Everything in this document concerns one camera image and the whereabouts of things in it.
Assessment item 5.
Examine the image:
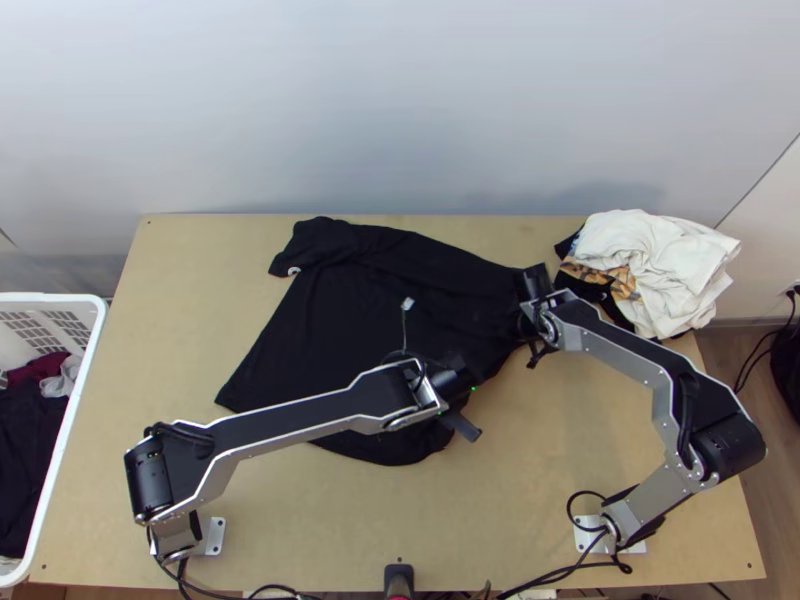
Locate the black t-shirt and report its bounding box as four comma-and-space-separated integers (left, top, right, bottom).
214, 216, 533, 468

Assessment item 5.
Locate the white laundry basket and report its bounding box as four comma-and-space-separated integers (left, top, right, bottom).
0, 293, 109, 580

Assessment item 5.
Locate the thin cable with white connector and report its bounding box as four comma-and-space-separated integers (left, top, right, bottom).
397, 297, 416, 361

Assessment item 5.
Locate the black bag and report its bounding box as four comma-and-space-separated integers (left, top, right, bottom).
769, 324, 800, 434

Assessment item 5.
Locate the heap of mostly white clothes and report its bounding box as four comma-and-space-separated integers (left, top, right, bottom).
554, 209, 743, 341

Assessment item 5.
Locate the heap of dark clothes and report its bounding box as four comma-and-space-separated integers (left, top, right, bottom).
0, 351, 84, 559

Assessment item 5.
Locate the black cable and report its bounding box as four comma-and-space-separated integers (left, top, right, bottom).
159, 554, 301, 600
499, 490, 636, 598
732, 293, 798, 394

